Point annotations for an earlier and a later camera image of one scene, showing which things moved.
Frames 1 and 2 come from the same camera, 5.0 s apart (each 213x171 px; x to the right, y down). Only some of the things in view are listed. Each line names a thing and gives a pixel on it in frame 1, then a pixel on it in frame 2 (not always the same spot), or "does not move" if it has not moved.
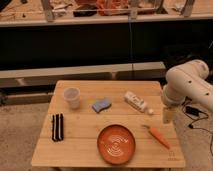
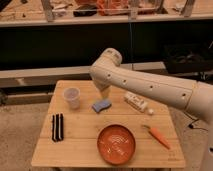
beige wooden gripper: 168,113 → 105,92
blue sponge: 102,104 does not move
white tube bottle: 136,102 does not move
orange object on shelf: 112,7 does not move
